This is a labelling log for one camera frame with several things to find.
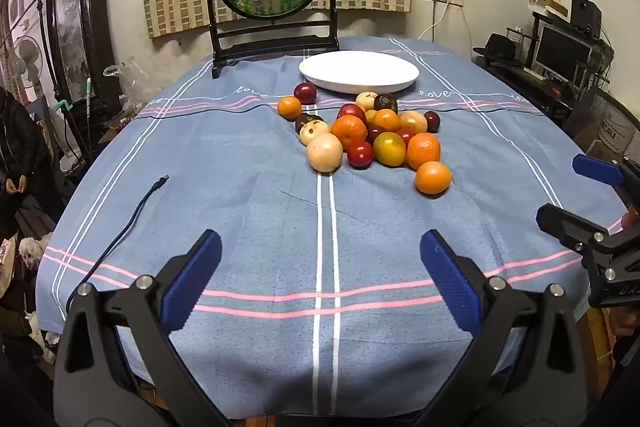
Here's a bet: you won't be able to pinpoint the thin black cable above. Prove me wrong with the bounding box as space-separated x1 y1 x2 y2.
140 99 543 120

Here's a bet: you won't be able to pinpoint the white wall cable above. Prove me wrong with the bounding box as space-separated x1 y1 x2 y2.
417 2 451 40

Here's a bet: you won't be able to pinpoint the black hat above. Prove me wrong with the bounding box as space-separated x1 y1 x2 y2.
472 33 518 60

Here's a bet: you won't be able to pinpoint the computer monitor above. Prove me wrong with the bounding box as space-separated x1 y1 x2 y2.
532 24 593 80

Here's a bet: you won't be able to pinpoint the white dog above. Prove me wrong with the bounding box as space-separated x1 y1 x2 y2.
17 232 53 270

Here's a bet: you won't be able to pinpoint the white standing fan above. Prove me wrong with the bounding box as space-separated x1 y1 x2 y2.
12 36 43 102

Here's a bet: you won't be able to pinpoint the black computer desk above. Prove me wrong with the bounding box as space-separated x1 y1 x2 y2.
475 54 611 128

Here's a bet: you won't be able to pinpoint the dark framed painting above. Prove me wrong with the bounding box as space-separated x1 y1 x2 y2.
46 0 118 108

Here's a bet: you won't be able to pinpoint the clear plastic bags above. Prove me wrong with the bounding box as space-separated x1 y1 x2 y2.
102 62 151 112

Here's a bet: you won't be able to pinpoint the yellow green tomato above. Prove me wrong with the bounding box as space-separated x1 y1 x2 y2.
373 132 407 167

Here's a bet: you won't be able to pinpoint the white round plate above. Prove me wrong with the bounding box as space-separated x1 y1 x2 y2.
299 51 420 95

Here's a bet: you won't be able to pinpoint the orange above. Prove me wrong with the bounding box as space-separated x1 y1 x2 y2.
278 97 303 120
406 133 442 170
414 161 453 196
372 109 402 132
331 115 368 151

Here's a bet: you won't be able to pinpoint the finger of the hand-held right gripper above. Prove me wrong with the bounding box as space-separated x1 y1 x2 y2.
572 153 640 198
536 203 640 258

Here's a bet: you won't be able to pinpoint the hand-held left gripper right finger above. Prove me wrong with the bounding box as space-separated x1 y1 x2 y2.
415 229 588 427

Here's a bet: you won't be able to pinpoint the cardboard box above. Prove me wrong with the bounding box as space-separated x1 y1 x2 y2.
530 0 571 18

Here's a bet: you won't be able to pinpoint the blue striped tablecloth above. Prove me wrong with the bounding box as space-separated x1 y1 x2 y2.
35 36 631 418

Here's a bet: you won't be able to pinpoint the black speaker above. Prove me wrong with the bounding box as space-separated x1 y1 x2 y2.
570 0 602 38

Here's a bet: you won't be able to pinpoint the black usb cable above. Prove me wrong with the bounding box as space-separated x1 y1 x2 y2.
65 175 171 323

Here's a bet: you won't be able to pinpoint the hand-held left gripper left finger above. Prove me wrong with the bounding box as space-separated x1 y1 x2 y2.
52 229 231 427

